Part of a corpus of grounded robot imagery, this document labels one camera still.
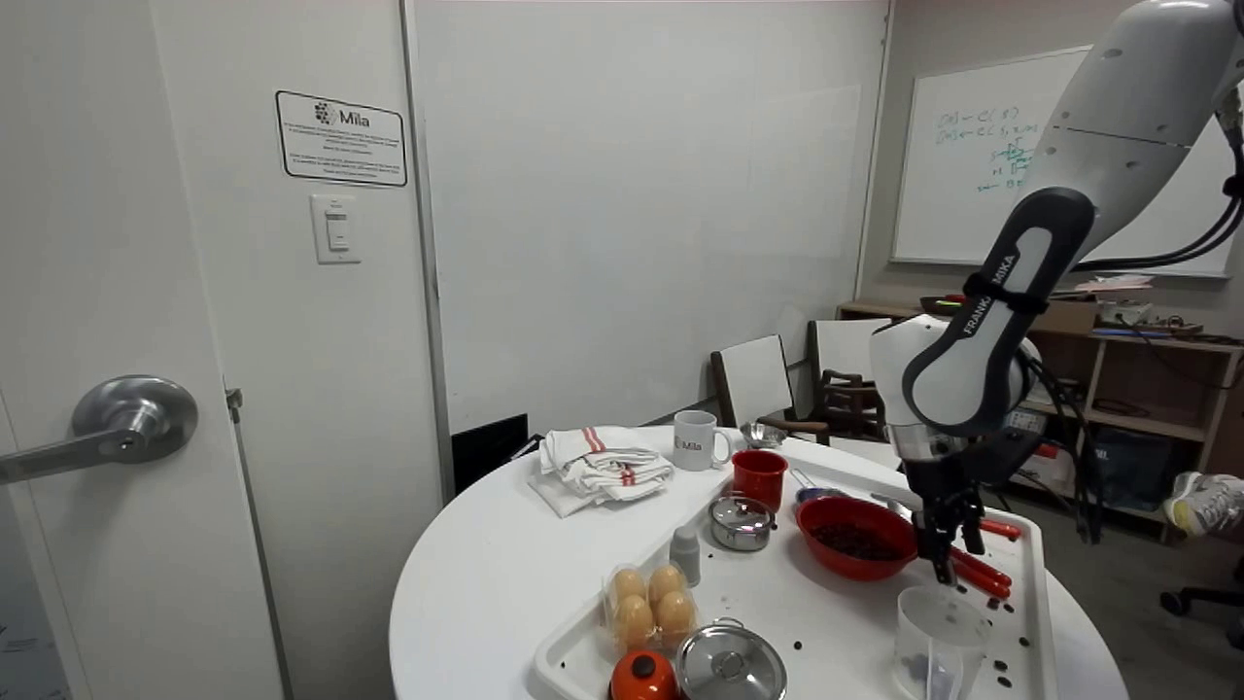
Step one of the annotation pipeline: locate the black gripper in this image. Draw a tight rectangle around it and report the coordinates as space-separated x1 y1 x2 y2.
901 458 985 583

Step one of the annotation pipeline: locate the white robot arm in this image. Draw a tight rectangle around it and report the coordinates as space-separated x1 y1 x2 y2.
870 0 1244 583

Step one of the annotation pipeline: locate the red bowl with beans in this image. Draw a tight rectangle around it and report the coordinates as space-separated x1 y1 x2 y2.
796 499 918 583

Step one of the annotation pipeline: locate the steel bowl behind mug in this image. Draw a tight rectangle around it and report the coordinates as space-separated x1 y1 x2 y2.
707 487 773 551

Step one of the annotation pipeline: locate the clear plastic cup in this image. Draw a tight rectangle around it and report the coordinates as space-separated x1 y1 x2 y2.
889 586 989 700

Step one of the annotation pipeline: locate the white plastic tray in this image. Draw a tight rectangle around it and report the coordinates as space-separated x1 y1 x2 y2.
525 476 1057 700

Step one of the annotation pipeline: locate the red mug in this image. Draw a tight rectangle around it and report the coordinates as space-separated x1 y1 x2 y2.
734 451 786 510

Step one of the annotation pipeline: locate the wooden shelf unit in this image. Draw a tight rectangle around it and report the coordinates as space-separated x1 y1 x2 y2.
836 290 1244 530

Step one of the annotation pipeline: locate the steel pot with lid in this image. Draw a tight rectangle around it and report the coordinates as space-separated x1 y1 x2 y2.
672 618 790 700

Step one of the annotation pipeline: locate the small salt shaker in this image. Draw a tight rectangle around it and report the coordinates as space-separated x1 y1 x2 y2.
668 525 700 586

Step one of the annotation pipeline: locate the white grey mug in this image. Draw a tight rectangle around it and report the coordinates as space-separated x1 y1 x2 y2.
672 407 726 469

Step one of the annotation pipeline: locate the bag of bread rolls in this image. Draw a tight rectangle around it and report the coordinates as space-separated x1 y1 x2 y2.
603 564 700 648

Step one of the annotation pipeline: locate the orange round lid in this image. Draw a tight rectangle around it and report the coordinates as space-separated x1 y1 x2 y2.
606 648 680 700

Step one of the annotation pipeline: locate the white red striped cloth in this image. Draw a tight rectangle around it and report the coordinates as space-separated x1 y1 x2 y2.
528 428 672 516

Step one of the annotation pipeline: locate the wall whiteboard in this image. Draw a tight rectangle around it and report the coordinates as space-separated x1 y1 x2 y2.
893 45 1232 265

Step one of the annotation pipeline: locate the black box against wall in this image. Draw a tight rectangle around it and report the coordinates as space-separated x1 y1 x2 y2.
450 414 528 491

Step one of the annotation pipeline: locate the white light switch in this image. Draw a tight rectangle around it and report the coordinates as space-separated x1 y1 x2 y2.
313 193 359 265

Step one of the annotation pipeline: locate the white wall sign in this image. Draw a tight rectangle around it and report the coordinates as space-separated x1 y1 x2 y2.
277 91 407 187

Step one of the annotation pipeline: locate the silver door handle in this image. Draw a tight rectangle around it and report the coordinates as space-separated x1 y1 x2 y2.
0 373 200 487

